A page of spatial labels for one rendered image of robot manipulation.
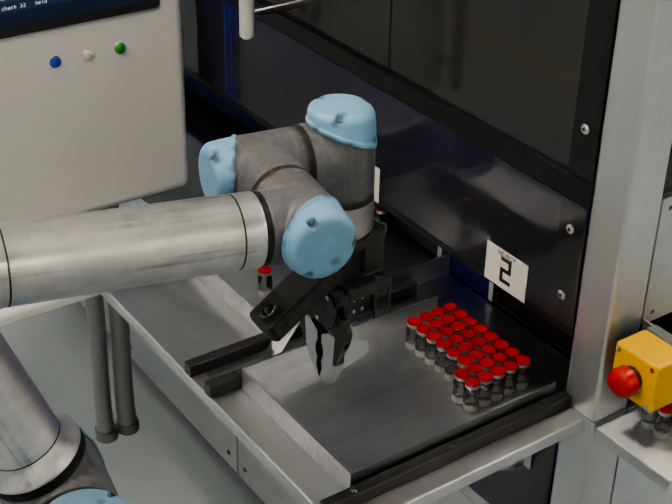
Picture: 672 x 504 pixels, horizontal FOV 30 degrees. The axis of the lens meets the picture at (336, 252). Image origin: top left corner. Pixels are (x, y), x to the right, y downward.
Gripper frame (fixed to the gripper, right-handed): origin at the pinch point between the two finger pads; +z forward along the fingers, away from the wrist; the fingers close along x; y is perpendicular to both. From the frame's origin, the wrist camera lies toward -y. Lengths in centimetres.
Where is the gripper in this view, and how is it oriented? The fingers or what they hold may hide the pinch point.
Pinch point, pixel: (322, 377)
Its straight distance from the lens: 151.9
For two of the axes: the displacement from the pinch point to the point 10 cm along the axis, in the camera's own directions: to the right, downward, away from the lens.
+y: 8.2, -2.8, 4.9
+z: -0.2, 8.6, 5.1
